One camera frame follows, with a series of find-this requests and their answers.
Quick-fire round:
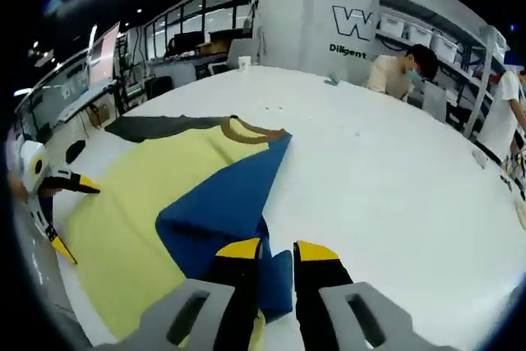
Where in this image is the grey laptop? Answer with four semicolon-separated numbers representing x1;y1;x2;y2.
422;80;449;122

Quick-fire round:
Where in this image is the grey metal shelf rack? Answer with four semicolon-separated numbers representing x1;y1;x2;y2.
375;0;511;139

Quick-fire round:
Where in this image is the white storage bin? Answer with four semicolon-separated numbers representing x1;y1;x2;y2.
379;13;408;36
431;31;462;62
406;21;433;46

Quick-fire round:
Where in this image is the grey chair back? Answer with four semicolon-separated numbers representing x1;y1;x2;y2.
226;38;258;70

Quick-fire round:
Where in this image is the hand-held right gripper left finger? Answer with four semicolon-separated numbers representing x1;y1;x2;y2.
94;238;264;351

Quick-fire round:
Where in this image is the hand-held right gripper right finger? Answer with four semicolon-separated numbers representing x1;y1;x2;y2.
292;240;453;351

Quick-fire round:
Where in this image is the pink-lit computer monitor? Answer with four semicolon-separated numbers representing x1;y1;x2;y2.
87;21;122;87

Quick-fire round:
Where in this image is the yellow blue grey garment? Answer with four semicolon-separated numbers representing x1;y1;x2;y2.
64;113;295;344

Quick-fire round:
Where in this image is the black computer mouse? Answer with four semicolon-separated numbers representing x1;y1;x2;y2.
65;138;88;164

